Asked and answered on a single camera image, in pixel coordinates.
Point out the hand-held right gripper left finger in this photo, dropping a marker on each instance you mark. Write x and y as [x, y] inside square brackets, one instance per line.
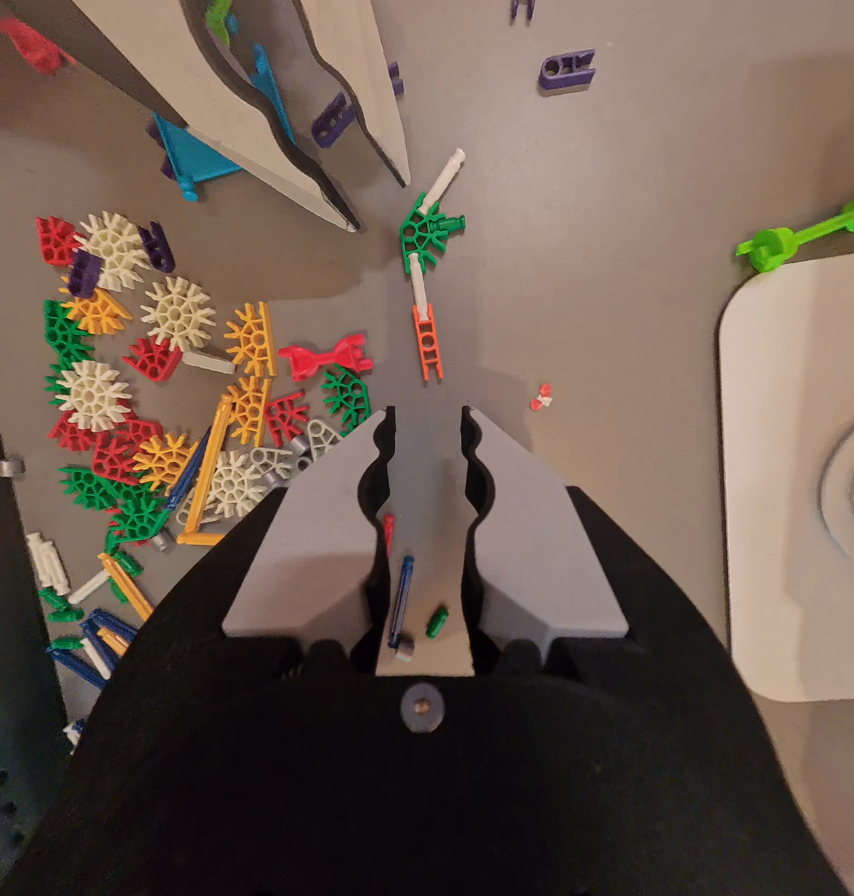
[301, 560]

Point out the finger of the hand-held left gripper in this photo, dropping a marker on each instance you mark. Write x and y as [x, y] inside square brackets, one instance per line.
[357, 63]
[210, 105]

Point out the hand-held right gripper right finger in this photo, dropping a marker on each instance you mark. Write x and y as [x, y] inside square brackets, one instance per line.
[546, 560]

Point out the green toy connector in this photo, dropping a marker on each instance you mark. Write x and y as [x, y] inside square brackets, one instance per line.
[350, 399]
[420, 234]

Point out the green short toy rod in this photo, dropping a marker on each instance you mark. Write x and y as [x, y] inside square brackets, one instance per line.
[437, 621]
[451, 224]

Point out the orange toy brick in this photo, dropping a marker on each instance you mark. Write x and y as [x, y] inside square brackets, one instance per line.
[427, 343]

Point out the purple toy clip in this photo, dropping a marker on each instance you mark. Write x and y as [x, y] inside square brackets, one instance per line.
[521, 8]
[168, 168]
[567, 70]
[396, 78]
[332, 120]
[157, 248]
[84, 274]

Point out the red toy spool piece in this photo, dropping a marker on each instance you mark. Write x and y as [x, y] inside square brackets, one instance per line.
[322, 358]
[31, 45]

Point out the cyan toy panel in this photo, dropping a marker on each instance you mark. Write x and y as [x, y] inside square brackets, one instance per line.
[196, 161]
[273, 98]

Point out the lime green toy spool piece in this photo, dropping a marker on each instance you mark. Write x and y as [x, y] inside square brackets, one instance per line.
[219, 19]
[770, 250]

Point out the blue toy rod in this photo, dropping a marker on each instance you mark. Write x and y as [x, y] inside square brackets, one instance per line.
[401, 598]

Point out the grey toy spacer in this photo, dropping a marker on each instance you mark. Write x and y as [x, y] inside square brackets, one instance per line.
[10, 467]
[404, 649]

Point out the red and white small bit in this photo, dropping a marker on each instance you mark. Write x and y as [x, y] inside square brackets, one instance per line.
[541, 397]

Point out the heap of mixed toy rods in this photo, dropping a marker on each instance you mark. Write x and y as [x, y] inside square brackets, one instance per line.
[126, 584]

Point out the white stand base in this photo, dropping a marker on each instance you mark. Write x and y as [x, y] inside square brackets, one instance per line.
[784, 455]

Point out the pile of colourful toy connectors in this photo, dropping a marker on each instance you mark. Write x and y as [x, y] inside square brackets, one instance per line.
[94, 395]

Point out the black mesh chair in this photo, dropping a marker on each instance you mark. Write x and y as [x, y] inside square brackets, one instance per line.
[7, 630]

